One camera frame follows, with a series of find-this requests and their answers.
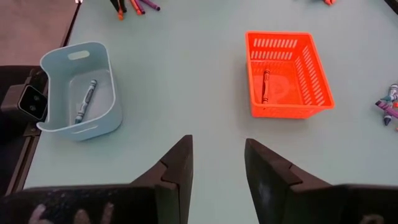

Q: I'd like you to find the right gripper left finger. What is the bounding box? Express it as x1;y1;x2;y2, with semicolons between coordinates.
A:
130;134;194;224

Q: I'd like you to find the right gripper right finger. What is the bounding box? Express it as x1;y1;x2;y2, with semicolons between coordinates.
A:
244;138;332;224

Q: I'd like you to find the light blue plastic bin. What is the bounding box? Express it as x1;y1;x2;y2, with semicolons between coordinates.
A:
36;41;124;142

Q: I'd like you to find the orange plastic basket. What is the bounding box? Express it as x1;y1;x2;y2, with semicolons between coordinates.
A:
244;30;336;120

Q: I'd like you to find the black table-level camera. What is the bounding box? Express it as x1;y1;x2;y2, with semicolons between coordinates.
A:
0;83;49;123

